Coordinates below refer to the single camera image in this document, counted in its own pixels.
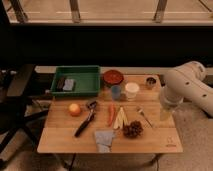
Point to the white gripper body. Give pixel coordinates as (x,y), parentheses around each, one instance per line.
(165,113)

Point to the red bowl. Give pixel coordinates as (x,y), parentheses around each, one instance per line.
(112,77)

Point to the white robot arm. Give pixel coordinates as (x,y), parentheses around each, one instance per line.
(186,81)

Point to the green plastic tray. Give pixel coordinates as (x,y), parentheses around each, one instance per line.
(86,81)

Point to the small metal cup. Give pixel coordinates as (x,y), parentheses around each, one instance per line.
(150,82)

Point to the wooden folding table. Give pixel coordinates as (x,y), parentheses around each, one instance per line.
(60,127)

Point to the brown pine cone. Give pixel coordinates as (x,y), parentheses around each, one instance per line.
(133,130)

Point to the white bowl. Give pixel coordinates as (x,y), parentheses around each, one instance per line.
(131,90)

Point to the blue cup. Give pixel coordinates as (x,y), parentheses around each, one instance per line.
(116,92)

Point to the orange carrot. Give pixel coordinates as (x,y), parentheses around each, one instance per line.
(111,114)

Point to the grey folded cloth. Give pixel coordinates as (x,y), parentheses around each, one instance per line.
(104,140)

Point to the orange round fruit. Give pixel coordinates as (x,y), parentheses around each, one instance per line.
(74,109)

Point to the grey sponge block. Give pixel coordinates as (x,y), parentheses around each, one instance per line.
(69,85)

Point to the dark sponge block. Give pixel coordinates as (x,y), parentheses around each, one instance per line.
(60,84)

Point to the black chair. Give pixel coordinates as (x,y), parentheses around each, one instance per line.
(13,107)

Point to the black handled peeler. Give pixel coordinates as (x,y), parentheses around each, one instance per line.
(91,106)

